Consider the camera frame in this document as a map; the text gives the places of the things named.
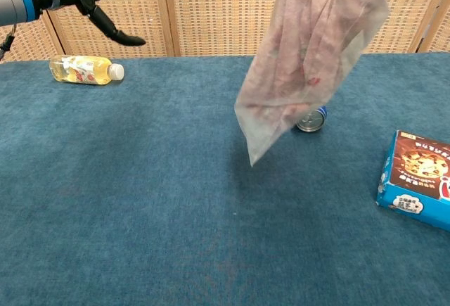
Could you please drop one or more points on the translucent white plastic bag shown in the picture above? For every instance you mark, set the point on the translucent white plastic bag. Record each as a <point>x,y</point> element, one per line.
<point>260,144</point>

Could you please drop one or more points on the blue soda can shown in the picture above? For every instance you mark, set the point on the blue soda can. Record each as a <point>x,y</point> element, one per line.
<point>313,123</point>

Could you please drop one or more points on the woven wooden folding screen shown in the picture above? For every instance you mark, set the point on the woven wooden folding screen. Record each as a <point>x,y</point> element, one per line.
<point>218,17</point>

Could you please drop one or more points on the blue felt table cover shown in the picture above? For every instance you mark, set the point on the blue felt table cover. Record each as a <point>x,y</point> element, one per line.
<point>140,197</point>

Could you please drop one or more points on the pink floral cloth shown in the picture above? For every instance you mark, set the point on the pink floral cloth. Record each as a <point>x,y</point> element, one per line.
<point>299,56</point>

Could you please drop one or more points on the blue chocolate chip cookie box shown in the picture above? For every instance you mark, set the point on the blue chocolate chip cookie box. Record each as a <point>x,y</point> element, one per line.
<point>418,176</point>

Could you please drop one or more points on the yellow drink plastic bottle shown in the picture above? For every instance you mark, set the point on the yellow drink plastic bottle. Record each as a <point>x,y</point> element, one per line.
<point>81,70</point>

